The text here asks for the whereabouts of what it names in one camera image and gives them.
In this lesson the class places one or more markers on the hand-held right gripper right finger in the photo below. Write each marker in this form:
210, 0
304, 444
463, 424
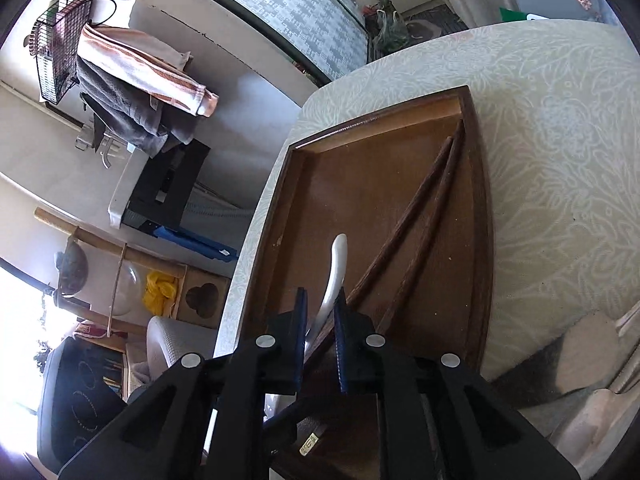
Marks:
342, 345

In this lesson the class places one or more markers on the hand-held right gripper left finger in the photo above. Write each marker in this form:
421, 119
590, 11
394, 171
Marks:
300, 335

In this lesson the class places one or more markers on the white ceramic spoon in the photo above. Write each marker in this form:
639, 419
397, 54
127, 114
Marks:
340, 260

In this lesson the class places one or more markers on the dark wooden chopstick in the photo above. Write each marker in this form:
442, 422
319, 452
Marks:
400, 222

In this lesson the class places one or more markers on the dark wooden utensil tray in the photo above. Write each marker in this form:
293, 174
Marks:
360, 185

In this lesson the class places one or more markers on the wooden box with cutout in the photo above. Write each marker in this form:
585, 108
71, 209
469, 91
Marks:
200, 300

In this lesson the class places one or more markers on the grey white cushion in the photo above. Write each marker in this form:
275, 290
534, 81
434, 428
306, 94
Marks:
175, 345

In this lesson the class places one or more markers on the blue flat object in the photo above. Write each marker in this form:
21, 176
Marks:
195, 242

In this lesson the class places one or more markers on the yellow cloth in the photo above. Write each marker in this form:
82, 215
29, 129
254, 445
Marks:
160, 292

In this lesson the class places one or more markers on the clear plastic dome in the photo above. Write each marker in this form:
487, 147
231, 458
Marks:
131, 290

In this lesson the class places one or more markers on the grey and beige cushion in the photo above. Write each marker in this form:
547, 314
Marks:
540, 375

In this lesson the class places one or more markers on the black cabinet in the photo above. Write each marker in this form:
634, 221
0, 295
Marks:
170, 180

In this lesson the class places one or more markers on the white appliance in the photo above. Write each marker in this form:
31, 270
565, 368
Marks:
122, 190

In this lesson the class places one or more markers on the black dotted bag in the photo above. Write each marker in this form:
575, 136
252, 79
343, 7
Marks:
80, 400

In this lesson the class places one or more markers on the dark round bowl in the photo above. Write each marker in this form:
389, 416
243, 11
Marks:
72, 265

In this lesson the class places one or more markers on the grey towel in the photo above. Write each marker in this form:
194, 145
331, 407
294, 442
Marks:
115, 105

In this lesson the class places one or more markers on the pink striped towel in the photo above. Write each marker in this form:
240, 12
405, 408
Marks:
140, 60

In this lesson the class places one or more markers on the patterned glass sliding door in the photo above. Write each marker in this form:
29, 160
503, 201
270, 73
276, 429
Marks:
300, 15

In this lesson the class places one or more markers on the plastic bag of vegetables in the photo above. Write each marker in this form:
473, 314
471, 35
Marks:
392, 25

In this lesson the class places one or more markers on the dark door mat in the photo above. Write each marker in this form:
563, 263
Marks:
440, 22

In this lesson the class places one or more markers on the green flat item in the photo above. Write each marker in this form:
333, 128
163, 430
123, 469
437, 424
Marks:
511, 15

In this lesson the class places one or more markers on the wooden pole frame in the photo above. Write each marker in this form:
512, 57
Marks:
100, 242

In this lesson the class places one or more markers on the metal wall bracket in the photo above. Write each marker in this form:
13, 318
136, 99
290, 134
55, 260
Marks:
100, 147

